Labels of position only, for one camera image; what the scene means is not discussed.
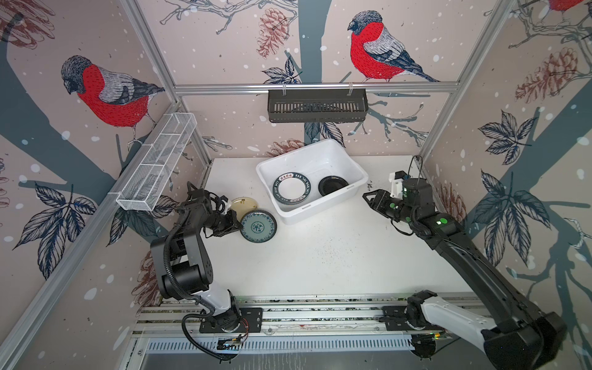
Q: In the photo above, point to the large green rimmed plate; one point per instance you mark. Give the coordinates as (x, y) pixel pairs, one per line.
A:
(291, 188)

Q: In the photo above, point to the black round plate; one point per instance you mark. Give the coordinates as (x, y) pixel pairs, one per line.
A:
(331, 184)

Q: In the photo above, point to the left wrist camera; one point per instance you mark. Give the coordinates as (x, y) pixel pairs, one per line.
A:
(220, 203)

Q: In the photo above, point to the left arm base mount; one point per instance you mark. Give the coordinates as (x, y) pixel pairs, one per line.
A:
(235, 320)

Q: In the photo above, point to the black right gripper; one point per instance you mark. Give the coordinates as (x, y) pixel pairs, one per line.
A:
(375, 200)

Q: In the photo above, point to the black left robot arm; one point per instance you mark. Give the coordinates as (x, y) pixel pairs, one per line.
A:
(183, 267)

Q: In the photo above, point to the white mesh wall shelf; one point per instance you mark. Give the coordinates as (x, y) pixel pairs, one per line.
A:
(149, 179)

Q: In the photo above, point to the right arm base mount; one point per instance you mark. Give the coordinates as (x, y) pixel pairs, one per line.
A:
(403, 318)

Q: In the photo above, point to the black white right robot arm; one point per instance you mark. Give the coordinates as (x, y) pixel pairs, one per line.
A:
(517, 335)

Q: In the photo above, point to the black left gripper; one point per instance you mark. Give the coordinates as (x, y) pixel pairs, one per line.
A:
(230, 223)

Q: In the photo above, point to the teal patterned small plate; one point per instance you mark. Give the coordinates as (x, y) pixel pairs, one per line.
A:
(258, 226)

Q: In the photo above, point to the white plastic bin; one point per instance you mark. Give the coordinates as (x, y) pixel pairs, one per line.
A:
(310, 180)

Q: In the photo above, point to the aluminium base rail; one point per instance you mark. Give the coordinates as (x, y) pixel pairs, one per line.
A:
(284, 314)

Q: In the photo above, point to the yellow translucent plate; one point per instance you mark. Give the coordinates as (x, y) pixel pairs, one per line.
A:
(243, 205)

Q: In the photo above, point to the black hanging wire basket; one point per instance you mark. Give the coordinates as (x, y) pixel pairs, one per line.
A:
(317, 106)

